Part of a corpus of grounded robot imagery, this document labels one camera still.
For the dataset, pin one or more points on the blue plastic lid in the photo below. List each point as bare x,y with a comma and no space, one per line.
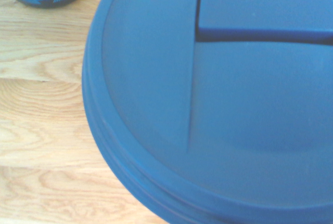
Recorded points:
221,99

